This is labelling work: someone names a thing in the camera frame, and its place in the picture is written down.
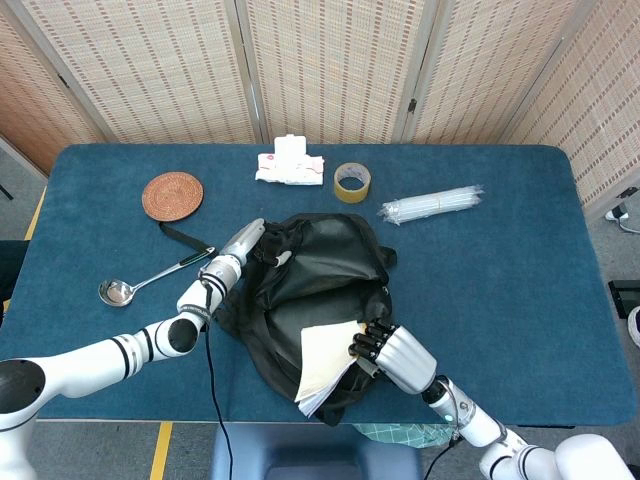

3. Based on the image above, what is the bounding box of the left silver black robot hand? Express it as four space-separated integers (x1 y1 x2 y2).
219 217 294 269

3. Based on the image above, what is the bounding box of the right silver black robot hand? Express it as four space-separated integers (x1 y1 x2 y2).
348 319 437 395

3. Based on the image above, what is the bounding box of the white and yellow notebook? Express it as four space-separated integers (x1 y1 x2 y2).
293 319 369 419

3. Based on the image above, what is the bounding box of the black backpack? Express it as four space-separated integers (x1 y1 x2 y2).
158 212 399 427

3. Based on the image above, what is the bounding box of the green checked cloth bag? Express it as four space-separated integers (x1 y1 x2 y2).
352 423 460 449

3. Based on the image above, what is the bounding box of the white tissue pack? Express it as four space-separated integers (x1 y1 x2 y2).
254 152 325 187

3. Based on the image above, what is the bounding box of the round woven rattan coaster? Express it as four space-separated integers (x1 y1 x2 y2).
141 171 205 221

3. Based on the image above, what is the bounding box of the small white box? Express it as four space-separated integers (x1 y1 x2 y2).
273 134 307 157

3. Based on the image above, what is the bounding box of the blue felt table cover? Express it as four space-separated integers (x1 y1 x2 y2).
0 143 637 426

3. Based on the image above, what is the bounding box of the yellowish packing tape roll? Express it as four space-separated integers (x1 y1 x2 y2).
333 162 372 205

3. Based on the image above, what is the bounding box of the blue grey chair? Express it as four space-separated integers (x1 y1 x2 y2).
209 423 424 480

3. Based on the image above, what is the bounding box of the bundle of wrapped clear straws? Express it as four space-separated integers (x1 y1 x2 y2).
378 183 485 224

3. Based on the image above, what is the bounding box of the bamboo folding screen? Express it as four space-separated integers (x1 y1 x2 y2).
0 0 640 211

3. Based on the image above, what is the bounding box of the black flat device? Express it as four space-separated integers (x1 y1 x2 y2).
607 279 640 317

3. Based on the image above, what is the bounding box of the black bulky object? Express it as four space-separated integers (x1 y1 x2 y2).
0 239 29 314

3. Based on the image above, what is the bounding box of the black cable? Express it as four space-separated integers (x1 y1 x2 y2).
422 434 459 480
202 279 236 480

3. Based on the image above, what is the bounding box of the steel ladle black handle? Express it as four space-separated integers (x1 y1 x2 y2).
97 246 216 308

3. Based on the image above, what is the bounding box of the white plug with cable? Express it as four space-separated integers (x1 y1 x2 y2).
604 186 640 234

